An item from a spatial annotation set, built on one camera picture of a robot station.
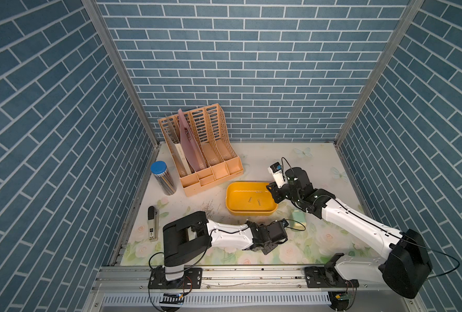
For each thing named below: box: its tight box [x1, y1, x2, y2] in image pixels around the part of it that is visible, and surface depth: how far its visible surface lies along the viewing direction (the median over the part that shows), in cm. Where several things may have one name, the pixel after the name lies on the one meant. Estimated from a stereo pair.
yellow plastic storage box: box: [225, 182, 279, 216], surface depth 96 cm
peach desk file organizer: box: [158, 103, 245, 197], surface depth 104 cm
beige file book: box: [174, 143, 192, 175], surface depth 88 cm
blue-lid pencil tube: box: [150, 160, 177, 196], surface depth 89 cm
